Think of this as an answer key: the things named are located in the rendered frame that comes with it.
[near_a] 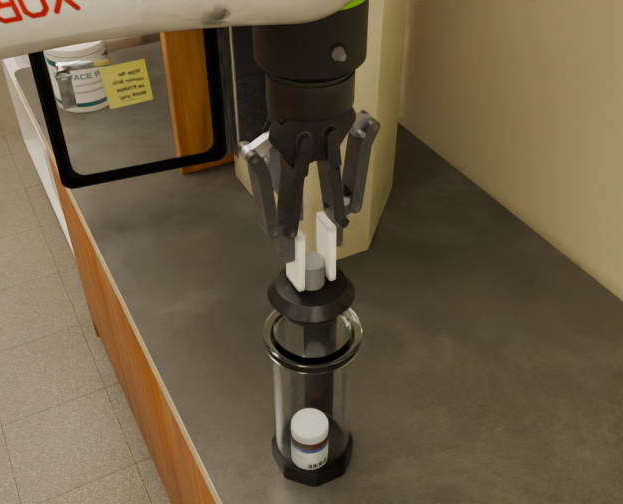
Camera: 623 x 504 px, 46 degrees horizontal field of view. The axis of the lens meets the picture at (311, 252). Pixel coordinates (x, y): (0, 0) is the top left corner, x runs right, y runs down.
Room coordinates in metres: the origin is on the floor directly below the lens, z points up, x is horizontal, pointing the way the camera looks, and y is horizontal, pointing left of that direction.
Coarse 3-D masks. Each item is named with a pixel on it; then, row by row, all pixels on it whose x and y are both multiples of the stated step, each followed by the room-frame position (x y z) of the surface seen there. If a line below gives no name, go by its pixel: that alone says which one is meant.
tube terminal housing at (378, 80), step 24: (384, 0) 0.97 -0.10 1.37; (384, 24) 0.99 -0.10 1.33; (384, 48) 1.00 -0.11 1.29; (360, 72) 0.96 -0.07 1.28; (384, 72) 1.01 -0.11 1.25; (360, 96) 0.96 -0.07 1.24; (384, 96) 1.02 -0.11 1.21; (384, 120) 1.04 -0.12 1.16; (384, 144) 1.05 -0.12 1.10; (240, 168) 1.18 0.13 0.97; (312, 168) 0.92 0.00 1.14; (384, 168) 1.07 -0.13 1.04; (312, 192) 0.92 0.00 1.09; (384, 192) 1.08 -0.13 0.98; (312, 216) 0.92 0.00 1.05; (360, 216) 0.96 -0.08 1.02; (312, 240) 0.92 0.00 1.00; (360, 240) 0.96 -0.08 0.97
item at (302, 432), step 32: (352, 320) 0.57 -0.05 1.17; (288, 352) 0.52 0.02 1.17; (320, 352) 0.60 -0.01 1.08; (352, 352) 0.53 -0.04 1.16; (288, 384) 0.52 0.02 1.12; (320, 384) 0.51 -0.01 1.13; (288, 416) 0.52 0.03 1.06; (320, 416) 0.51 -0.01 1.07; (288, 448) 0.52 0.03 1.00; (320, 448) 0.51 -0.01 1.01
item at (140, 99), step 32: (192, 32) 1.17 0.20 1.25; (64, 64) 1.10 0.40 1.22; (96, 64) 1.11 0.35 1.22; (128, 64) 1.13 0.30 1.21; (160, 64) 1.15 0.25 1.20; (192, 64) 1.17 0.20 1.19; (96, 96) 1.11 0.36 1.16; (128, 96) 1.13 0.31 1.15; (160, 96) 1.15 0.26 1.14; (192, 96) 1.17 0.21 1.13; (64, 128) 1.09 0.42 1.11; (96, 128) 1.11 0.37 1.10; (128, 128) 1.12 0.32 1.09; (160, 128) 1.14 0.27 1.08; (192, 128) 1.16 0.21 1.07; (96, 160) 1.10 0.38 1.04; (128, 160) 1.12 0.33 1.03; (160, 160) 1.14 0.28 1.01
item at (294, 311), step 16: (320, 256) 0.57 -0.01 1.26; (320, 272) 0.55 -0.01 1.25; (336, 272) 0.58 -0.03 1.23; (272, 288) 0.56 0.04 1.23; (288, 288) 0.55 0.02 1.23; (320, 288) 0.55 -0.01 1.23; (336, 288) 0.55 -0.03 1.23; (352, 288) 0.56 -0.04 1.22; (272, 304) 0.54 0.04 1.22; (288, 304) 0.53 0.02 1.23; (304, 304) 0.53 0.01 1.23; (320, 304) 0.53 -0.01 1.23; (336, 304) 0.53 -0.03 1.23; (288, 320) 0.54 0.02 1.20; (304, 320) 0.52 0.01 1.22; (320, 320) 0.52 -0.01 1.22
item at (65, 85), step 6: (60, 78) 1.08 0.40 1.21; (66, 78) 1.08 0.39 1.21; (60, 84) 1.07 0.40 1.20; (66, 84) 1.08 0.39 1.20; (72, 84) 1.08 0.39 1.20; (60, 90) 1.07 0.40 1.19; (66, 90) 1.08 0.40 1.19; (72, 90) 1.08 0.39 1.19; (66, 96) 1.08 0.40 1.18; (72, 96) 1.08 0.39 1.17; (66, 102) 1.08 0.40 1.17; (72, 102) 1.08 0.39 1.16; (66, 108) 1.08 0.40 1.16
